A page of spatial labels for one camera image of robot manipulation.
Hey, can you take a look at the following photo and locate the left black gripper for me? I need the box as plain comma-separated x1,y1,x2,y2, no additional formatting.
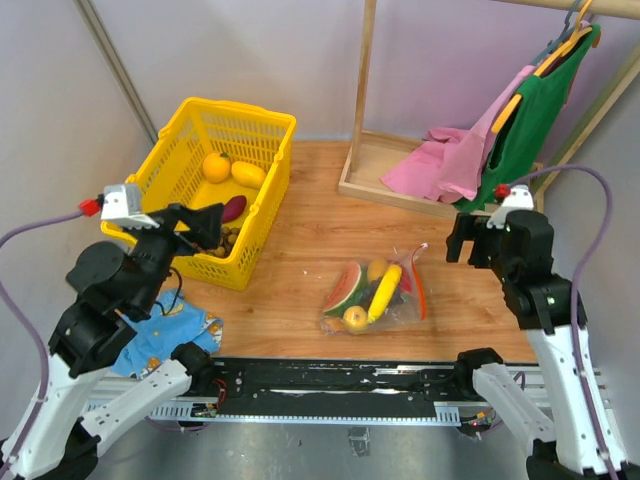
125,199,225,314

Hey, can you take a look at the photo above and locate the red chili pepper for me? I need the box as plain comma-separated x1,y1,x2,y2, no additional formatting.
399,268,413,293

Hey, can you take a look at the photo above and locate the yellow pear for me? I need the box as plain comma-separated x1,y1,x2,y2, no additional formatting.
367,258,389,283

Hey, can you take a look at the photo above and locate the dark red grape bunch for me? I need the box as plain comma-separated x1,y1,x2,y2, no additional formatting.
358,282,409,310

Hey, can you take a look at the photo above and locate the clear zip top bag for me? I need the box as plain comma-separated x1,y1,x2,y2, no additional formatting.
319,243,428,335

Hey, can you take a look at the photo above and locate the yellow banana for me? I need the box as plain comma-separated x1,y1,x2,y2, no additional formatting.
367,264,402,324

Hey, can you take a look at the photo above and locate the watermelon slice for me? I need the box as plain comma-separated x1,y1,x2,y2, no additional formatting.
323,261,366,317

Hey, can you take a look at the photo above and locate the yellow apple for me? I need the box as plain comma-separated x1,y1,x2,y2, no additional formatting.
342,305,370,334

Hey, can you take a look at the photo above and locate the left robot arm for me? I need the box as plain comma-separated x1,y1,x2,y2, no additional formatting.
1,203,224,479

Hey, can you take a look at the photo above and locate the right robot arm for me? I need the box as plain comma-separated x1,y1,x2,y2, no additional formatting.
446,209,639,479

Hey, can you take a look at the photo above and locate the brown longan bunch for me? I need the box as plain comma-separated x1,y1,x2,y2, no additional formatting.
206,225,241,259

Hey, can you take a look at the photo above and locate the orange fruit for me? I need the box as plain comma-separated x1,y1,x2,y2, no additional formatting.
202,152,231,184

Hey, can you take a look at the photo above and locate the yellow mango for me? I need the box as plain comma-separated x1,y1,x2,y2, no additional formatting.
231,161,266,190

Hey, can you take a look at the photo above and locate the pink shirt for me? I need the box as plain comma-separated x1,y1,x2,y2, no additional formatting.
380,65,534,204

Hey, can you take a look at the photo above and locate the yellow plastic basket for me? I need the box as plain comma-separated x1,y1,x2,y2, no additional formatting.
127,97,296,290

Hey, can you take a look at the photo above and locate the blue patterned cloth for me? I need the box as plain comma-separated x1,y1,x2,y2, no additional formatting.
111,288,224,379

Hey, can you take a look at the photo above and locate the green shirt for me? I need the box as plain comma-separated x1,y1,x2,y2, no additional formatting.
454,24,601,213

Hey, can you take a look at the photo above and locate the wooden clothes rack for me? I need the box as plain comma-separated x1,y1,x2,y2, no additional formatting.
338,1,639,217

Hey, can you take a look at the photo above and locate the grey hanger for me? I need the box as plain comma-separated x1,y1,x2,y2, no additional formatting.
529,0,591,66

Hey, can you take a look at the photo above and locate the yellow hanger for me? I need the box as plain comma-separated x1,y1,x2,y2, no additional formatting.
491,21,593,134

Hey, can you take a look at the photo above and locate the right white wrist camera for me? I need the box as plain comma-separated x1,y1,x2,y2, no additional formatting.
486,184,534,230

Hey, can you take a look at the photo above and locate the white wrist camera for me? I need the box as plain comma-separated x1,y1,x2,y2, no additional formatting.
101,183,159,230
486,184,534,230

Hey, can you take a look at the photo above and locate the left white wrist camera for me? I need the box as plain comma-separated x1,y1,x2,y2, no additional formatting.
101,183,159,230

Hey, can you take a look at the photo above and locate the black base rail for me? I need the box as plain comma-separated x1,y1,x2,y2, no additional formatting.
144,355,501,430

